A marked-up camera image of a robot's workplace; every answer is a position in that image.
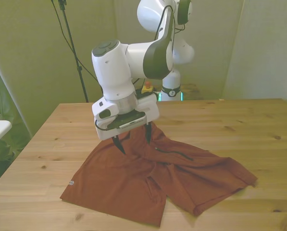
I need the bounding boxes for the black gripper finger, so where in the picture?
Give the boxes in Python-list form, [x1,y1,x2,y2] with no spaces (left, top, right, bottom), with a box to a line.
[112,135,126,155]
[145,122,153,145]

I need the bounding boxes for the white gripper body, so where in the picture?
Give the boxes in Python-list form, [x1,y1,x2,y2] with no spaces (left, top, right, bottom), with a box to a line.
[95,93,160,141]

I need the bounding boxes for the rust red shorts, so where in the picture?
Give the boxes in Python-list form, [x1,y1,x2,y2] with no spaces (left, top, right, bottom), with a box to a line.
[60,122,258,228]

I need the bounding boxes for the yellow emergency stop button box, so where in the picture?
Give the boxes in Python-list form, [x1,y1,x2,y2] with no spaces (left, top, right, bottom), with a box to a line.
[142,81,154,94]

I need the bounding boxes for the black tripod stand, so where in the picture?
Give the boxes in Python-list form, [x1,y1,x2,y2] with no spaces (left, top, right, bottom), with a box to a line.
[57,0,90,103]

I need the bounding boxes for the translucent green plastic sheet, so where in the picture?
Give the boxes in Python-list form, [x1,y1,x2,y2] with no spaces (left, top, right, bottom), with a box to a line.
[0,57,31,183]

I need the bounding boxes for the long black tripod cable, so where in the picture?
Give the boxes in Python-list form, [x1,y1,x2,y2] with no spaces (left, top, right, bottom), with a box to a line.
[50,0,105,96]

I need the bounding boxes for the white slanted frame pole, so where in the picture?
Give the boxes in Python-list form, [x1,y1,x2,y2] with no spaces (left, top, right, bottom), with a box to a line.
[0,48,32,139]

